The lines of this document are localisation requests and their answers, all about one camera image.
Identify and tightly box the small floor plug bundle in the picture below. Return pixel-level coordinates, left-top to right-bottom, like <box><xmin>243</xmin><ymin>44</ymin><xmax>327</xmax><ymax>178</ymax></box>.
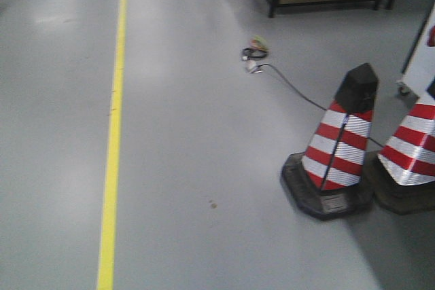
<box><xmin>241</xmin><ymin>35</ymin><xmax>269</xmax><ymax>74</ymax></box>

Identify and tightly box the near striped traffic cone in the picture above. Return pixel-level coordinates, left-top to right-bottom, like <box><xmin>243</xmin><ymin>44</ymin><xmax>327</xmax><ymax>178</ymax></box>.
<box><xmin>281</xmin><ymin>63</ymin><xmax>379</xmax><ymax>220</ymax></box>

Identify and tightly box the striped traffic cone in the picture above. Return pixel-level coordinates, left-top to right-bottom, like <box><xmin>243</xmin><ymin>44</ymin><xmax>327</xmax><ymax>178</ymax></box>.
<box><xmin>281</xmin><ymin>63</ymin><xmax>379</xmax><ymax>220</ymax></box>
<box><xmin>363</xmin><ymin>83</ymin><xmax>434</xmax><ymax>215</ymax></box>

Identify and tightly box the far striped traffic cone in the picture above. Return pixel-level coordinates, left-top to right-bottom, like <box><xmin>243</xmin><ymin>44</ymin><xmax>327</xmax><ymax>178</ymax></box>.
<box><xmin>363</xmin><ymin>83</ymin><xmax>434</xmax><ymax>215</ymax></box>

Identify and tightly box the white panel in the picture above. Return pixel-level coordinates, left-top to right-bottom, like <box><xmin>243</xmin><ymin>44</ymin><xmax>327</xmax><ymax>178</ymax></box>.
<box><xmin>397</xmin><ymin>5</ymin><xmax>434</xmax><ymax>96</ymax></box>

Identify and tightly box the black floor cable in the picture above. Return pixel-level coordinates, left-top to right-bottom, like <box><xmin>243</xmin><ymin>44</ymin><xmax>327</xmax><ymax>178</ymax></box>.
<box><xmin>256</xmin><ymin>62</ymin><xmax>385</xmax><ymax>147</ymax></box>

